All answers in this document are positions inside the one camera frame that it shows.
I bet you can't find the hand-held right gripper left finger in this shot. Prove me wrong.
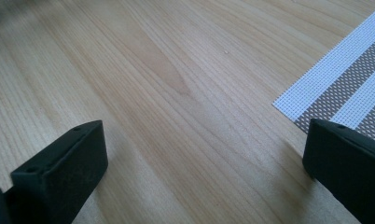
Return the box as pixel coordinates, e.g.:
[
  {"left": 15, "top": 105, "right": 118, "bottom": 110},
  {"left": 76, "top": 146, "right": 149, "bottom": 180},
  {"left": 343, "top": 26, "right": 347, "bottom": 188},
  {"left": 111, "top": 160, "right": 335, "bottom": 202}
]
[{"left": 4, "top": 119, "right": 109, "bottom": 224}]

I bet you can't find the striped woven placemat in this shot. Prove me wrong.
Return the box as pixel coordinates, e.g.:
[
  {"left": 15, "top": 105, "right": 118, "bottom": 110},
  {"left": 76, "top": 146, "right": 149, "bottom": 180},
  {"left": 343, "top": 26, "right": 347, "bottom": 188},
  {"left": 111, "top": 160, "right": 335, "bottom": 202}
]
[{"left": 271, "top": 3, "right": 375, "bottom": 146}]

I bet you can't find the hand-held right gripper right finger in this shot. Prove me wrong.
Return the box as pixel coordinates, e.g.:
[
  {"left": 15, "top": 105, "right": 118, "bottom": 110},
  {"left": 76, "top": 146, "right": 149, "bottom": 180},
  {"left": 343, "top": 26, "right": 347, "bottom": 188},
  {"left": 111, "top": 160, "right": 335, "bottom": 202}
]
[{"left": 301, "top": 118, "right": 375, "bottom": 224}]

